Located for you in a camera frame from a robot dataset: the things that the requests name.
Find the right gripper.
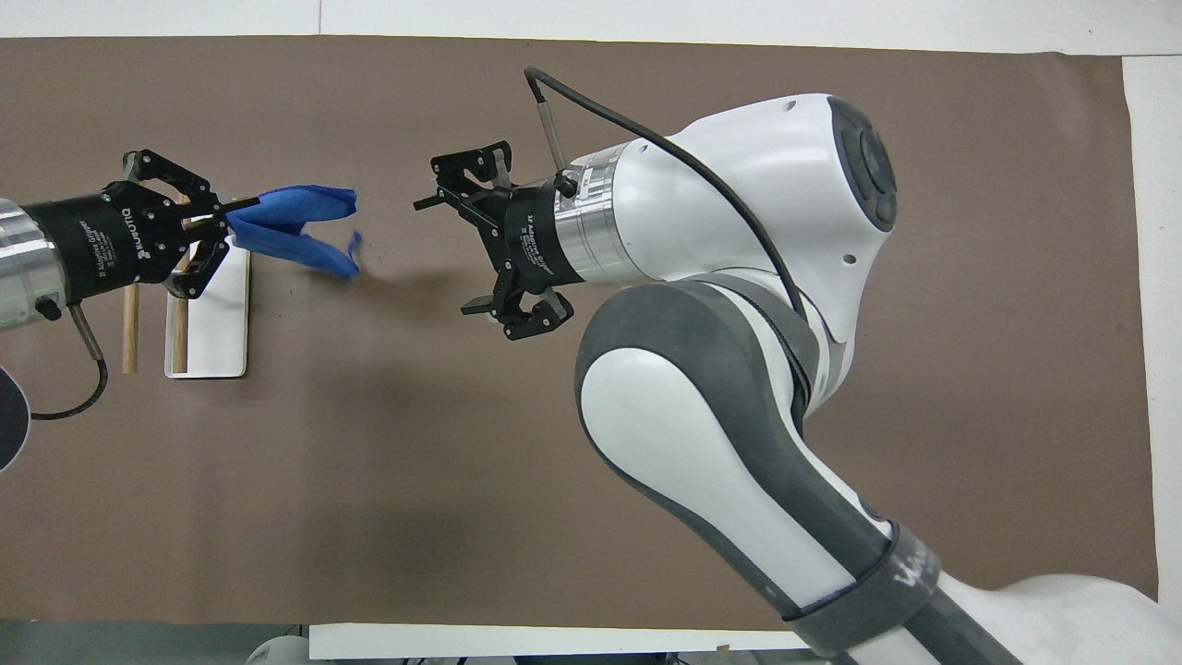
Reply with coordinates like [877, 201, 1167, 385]
[412, 140, 585, 342]

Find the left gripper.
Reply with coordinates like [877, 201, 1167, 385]
[20, 148, 262, 307]

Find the wooden towel rack white base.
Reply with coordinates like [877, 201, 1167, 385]
[122, 194, 251, 380]

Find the black cable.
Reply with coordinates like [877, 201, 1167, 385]
[30, 296, 110, 422]
[523, 66, 819, 324]

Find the blue towel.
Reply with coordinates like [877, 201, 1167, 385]
[224, 185, 363, 282]

